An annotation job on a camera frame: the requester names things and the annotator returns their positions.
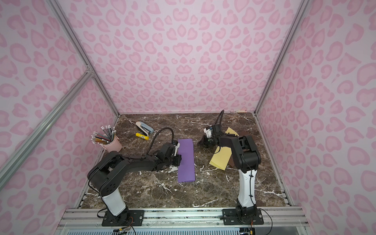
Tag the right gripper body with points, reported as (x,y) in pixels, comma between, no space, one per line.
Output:
(207,141)

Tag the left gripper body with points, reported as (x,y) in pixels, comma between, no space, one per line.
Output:
(176,160)

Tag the yellow paper sheet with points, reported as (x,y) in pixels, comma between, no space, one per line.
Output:
(222,155)

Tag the purple paper sheet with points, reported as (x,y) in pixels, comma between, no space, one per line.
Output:
(186,169)

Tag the brown paper sheet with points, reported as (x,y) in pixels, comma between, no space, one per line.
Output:
(232,161)

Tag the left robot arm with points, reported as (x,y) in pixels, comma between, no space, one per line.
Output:
(107,175)

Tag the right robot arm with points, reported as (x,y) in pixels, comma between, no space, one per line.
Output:
(246,158)

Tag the yellow marker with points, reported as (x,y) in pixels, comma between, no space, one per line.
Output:
(142,136)

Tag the grey stapler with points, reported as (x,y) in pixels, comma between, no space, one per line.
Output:
(146,129)

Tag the pink pencil cup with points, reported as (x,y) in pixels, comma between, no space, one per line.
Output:
(115,145)

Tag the bundle of pencils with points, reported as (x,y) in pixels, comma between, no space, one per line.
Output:
(107,137)

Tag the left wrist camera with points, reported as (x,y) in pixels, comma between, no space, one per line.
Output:
(176,147)

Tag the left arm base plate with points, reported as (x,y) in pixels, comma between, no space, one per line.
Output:
(124,219)

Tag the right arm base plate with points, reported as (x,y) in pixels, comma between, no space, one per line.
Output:
(234,217)

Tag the aluminium front rail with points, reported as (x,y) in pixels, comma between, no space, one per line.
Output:
(153,218)

